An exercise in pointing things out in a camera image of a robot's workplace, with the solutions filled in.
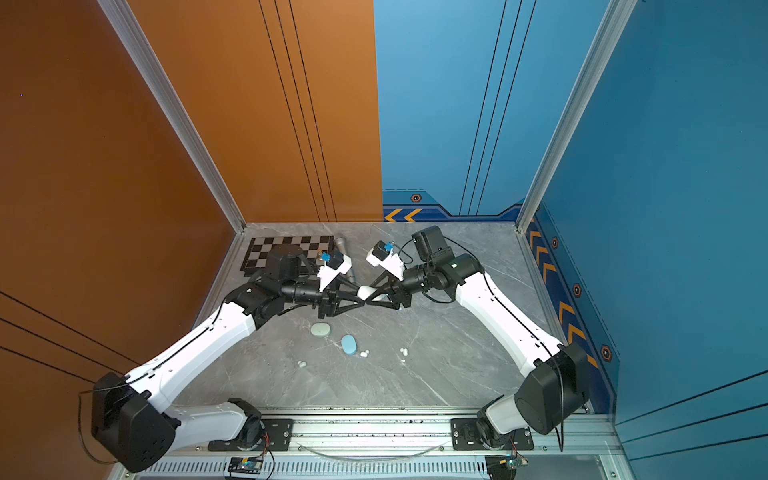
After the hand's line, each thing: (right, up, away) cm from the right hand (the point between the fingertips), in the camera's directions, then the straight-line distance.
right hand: (370, 293), depth 70 cm
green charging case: (-17, -14, +19) cm, 29 cm away
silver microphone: (-15, +12, +41) cm, 45 cm away
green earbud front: (-21, -22, +15) cm, 34 cm away
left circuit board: (-31, -42, +2) cm, 52 cm away
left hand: (-2, -1, 0) cm, 2 cm away
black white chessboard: (-44, +11, +39) cm, 60 cm away
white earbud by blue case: (-3, -20, +17) cm, 26 cm away
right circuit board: (+32, -42, +1) cm, 53 cm away
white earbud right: (+9, -19, +17) cm, 27 cm away
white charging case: (-1, +1, -2) cm, 3 cm away
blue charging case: (-8, -18, +17) cm, 26 cm away
